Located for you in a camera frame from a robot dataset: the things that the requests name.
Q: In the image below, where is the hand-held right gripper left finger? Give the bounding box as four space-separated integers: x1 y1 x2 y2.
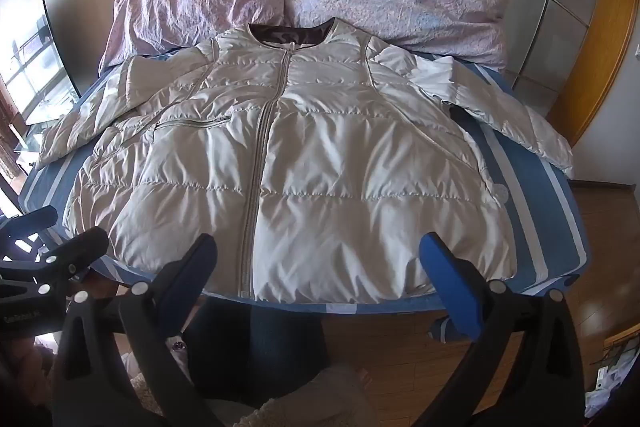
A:
50 233 222 427

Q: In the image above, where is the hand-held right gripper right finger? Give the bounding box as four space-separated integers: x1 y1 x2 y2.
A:
419 233 587 427

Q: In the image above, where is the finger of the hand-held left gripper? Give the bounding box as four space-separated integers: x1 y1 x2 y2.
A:
0 206 59 249
10 227 110 296

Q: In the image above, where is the beige puffer jacket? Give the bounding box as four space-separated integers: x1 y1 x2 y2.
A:
37 18 575 305

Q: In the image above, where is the person's left forearm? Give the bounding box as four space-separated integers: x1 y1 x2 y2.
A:
0 333 61 408

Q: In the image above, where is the blue striped bed sheet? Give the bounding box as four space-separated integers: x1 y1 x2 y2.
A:
17 52 593 346

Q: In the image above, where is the white printed bag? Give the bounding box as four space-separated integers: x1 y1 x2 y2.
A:
596 364 640 419

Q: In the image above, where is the wooden framed wardrobe door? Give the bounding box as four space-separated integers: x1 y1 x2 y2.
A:
487 0 637 148

